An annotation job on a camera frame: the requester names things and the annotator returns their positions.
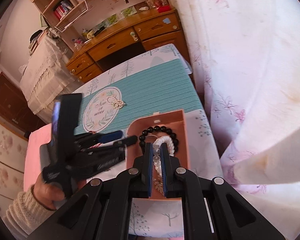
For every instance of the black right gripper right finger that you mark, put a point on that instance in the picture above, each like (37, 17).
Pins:
(172, 185)

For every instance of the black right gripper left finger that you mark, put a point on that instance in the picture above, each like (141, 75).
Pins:
(143, 182)

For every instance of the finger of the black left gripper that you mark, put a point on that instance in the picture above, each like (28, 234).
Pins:
(110, 147)
(93, 138)

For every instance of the pink jewelry box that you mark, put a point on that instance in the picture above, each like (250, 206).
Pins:
(169, 128)

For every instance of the person's left hand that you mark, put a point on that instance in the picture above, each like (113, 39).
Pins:
(47, 194)

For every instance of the pink bedspread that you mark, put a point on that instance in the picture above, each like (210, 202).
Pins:
(32, 159)

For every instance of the teal floral tablecloth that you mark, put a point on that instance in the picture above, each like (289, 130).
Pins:
(157, 90)

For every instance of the white lace covered furniture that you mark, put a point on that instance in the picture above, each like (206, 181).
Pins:
(46, 76)

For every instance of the brown wooden door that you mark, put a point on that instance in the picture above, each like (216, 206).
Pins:
(14, 107)

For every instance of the wooden desk with drawers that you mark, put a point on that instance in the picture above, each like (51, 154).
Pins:
(126, 39)

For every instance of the white floral curtain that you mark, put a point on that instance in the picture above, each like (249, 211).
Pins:
(245, 56)

